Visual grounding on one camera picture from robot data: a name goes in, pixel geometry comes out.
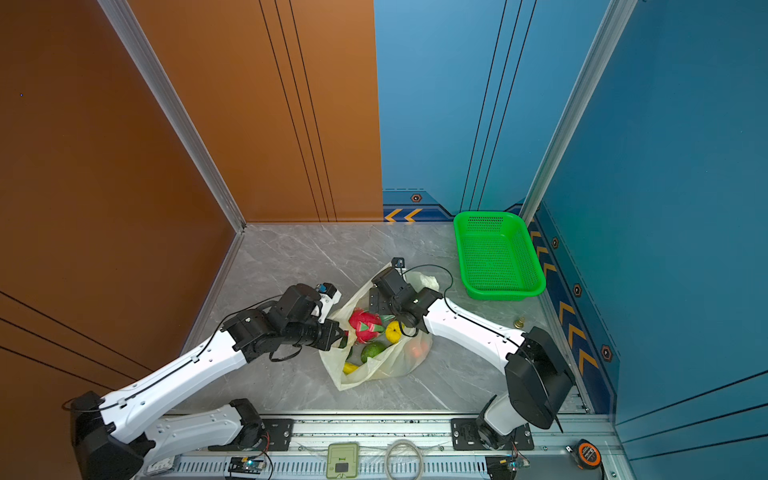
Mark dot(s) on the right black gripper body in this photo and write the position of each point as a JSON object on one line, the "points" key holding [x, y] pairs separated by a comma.
{"points": [[383, 300]]}

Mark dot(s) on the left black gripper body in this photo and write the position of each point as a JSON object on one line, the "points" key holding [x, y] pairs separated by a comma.
{"points": [[335, 334]]}

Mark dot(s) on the yellow translucent plastic bag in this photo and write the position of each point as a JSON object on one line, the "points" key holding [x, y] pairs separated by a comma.
{"points": [[392, 363]]}

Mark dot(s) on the green plastic mesh basket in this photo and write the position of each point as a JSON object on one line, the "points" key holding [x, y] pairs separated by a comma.
{"points": [[496, 257]]}

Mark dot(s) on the yellow lemon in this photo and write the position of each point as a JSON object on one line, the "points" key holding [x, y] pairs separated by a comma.
{"points": [[393, 332]]}

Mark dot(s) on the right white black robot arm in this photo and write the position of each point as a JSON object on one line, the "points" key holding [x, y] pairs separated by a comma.
{"points": [[538, 378]]}

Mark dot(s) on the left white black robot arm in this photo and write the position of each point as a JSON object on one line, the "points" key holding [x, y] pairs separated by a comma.
{"points": [[117, 435]]}

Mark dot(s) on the red dragon fruit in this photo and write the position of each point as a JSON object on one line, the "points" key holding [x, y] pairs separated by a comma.
{"points": [[367, 326]]}

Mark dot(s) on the orange fruit in bag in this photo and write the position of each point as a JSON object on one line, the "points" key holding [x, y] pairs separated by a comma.
{"points": [[417, 350]]}

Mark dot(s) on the yellow banana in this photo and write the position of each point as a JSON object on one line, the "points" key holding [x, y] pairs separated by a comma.
{"points": [[349, 368]]}

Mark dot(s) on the green square device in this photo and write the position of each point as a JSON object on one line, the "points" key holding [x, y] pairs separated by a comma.
{"points": [[342, 461]]}

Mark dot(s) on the left green circuit board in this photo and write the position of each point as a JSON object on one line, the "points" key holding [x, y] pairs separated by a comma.
{"points": [[247, 467]]}

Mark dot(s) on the green circuit board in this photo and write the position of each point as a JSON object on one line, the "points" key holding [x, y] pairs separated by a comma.
{"points": [[247, 467], [504, 467]]}

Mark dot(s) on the small white alarm clock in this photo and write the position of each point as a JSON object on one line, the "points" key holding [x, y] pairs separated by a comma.
{"points": [[161, 467]]}

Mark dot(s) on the right green circuit board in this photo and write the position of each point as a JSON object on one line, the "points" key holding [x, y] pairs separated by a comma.
{"points": [[504, 467]]}

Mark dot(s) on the orange black tape measure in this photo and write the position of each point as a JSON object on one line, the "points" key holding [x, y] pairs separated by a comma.
{"points": [[586, 455]]}

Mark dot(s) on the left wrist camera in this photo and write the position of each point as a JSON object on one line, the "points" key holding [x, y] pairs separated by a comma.
{"points": [[329, 297]]}

